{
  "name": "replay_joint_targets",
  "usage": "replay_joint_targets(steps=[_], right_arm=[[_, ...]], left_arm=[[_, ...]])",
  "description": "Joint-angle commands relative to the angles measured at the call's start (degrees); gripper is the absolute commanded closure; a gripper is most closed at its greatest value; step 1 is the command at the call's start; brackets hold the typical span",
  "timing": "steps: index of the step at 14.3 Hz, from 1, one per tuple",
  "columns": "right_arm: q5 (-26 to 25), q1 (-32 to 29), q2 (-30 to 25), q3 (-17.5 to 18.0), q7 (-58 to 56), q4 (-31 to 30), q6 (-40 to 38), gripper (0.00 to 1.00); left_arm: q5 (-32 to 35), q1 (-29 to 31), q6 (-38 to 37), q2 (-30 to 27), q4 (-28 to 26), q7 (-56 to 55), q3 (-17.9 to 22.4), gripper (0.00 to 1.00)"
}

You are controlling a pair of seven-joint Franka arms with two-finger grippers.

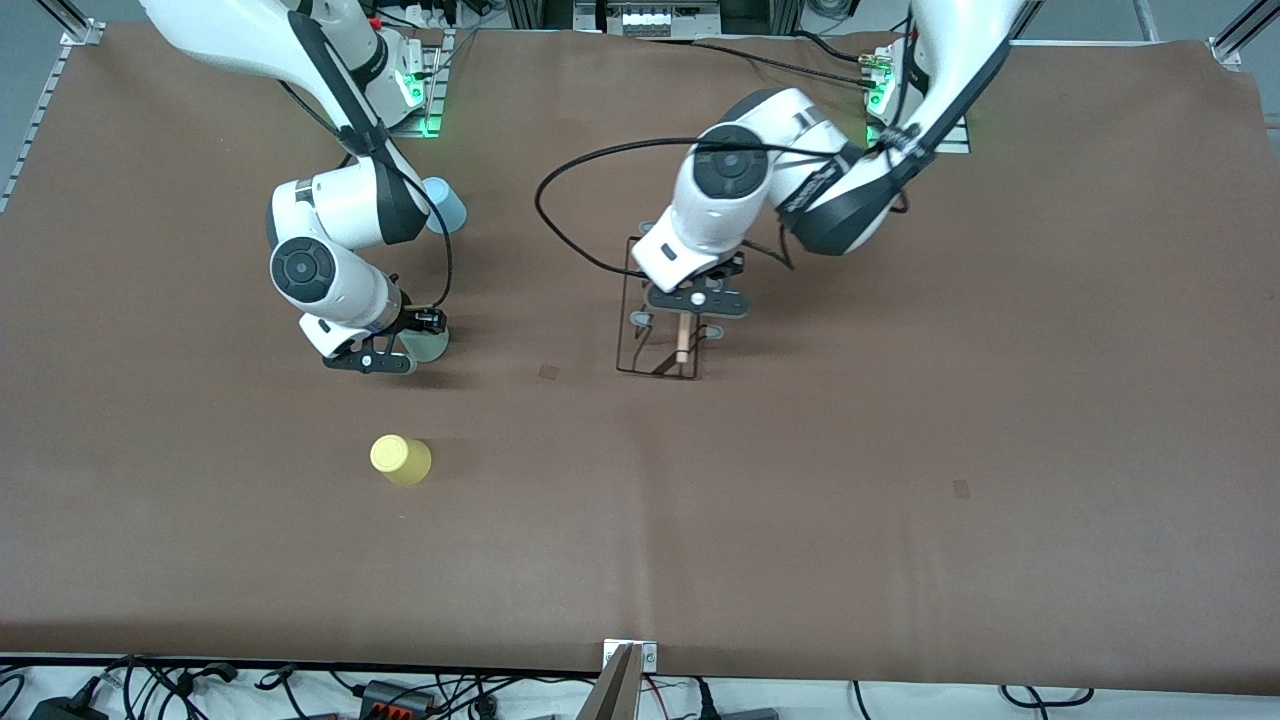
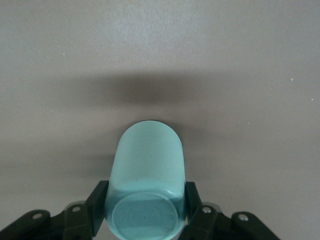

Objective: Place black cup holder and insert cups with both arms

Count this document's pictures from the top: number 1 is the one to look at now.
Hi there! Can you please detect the pale green plastic cup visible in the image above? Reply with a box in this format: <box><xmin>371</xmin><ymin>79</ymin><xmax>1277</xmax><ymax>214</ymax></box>
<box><xmin>398</xmin><ymin>325</ymin><xmax>452</xmax><ymax>364</ymax></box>

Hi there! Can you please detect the black wire cup holder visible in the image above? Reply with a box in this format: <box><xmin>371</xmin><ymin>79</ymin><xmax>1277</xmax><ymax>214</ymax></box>
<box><xmin>614</xmin><ymin>236</ymin><xmax>728</xmax><ymax>381</ymax></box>

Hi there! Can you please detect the light blue plastic cup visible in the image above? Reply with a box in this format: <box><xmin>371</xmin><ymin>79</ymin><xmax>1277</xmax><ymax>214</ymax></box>
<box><xmin>422</xmin><ymin>176</ymin><xmax>468</xmax><ymax>236</ymax></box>

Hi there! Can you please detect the yellow plastic cup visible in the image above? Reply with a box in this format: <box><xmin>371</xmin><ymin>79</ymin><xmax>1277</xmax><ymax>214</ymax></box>
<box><xmin>369</xmin><ymin>433</ymin><xmax>433</xmax><ymax>488</ymax></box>

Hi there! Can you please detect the brown table cover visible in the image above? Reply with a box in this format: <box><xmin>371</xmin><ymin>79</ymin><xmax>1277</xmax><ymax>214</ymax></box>
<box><xmin>0</xmin><ymin>22</ymin><xmax>1280</xmax><ymax>697</ymax></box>

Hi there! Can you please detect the white power strip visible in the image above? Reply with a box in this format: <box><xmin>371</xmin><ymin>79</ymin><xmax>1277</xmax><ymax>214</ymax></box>
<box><xmin>395</xmin><ymin>0</ymin><xmax>473</xmax><ymax>29</ymax></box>

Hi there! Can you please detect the black orange connector box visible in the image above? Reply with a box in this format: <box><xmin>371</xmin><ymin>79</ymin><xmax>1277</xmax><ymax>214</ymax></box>
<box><xmin>358</xmin><ymin>680</ymin><xmax>438</xmax><ymax>718</ymax></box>

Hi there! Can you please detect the black power adapter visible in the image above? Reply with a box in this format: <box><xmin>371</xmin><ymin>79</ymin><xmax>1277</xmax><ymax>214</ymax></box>
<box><xmin>28</xmin><ymin>688</ymin><xmax>109</xmax><ymax>720</ymax></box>

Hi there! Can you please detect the thin black table cable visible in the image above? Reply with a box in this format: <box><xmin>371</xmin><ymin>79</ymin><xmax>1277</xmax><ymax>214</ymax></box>
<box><xmin>640</xmin><ymin>36</ymin><xmax>881</xmax><ymax>93</ymax></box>

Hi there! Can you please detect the thick black table cable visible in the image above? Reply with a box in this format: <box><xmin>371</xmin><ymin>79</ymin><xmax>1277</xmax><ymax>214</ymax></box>
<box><xmin>790</xmin><ymin>28</ymin><xmax>873</xmax><ymax>67</ymax></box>

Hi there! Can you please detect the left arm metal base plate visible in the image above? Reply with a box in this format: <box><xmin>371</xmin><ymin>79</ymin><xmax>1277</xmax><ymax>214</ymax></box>
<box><xmin>866</xmin><ymin>118</ymin><xmax>971</xmax><ymax>155</ymax></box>

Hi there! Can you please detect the aluminium camera mount profile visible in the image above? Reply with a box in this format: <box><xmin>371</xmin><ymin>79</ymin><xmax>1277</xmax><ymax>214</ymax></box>
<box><xmin>578</xmin><ymin>640</ymin><xmax>659</xmax><ymax>720</ymax></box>

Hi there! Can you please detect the aluminium side rail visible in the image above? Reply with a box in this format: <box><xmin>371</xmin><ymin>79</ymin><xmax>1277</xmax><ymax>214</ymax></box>
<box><xmin>0</xmin><ymin>0</ymin><xmax>106</xmax><ymax>213</ymax></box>

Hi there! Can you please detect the black floor cable bundle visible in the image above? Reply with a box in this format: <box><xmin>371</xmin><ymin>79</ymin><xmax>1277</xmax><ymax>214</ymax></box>
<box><xmin>0</xmin><ymin>655</ymin><xmax>601</xmax><ymax>720</ymax></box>

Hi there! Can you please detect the black looped cable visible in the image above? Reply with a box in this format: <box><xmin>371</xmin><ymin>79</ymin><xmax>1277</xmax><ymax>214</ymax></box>
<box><xmin>1000</xmin><ymin>684</ymin><xmax>1097</xmax><ymax>713</ymax></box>

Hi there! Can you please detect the aluminium corner post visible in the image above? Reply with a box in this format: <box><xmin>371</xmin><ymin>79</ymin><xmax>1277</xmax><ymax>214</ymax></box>
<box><xmin>1208</xmin><ymin>0</ymin><xmax>1280</xmax><ymax>69</ymax></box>

